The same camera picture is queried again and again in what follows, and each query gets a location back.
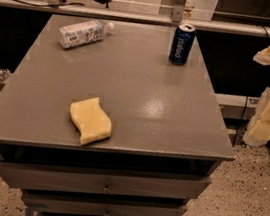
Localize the blue label plastic bottle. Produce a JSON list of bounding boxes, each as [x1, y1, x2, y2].
[[58, 20, 115, 49]]

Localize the yellow wavy sponge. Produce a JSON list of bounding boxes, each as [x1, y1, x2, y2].
[[70, 97, 112, 146]]

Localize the blue pepsi can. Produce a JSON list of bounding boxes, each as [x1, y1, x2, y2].
[[169, 22, 196, 65]]

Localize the grey drawer cabinet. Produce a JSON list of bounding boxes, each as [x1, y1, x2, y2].
[[0, 15, 233, 216]]

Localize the small clear crumpled object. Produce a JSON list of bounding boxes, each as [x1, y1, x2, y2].
[[0, 68, 11, 82]]

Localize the grey metal rail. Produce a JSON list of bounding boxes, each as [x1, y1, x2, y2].
[[0, 0, 270, 38]]

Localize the black cable on rail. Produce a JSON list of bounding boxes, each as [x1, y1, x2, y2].
[[0, 0, 86, 14]]

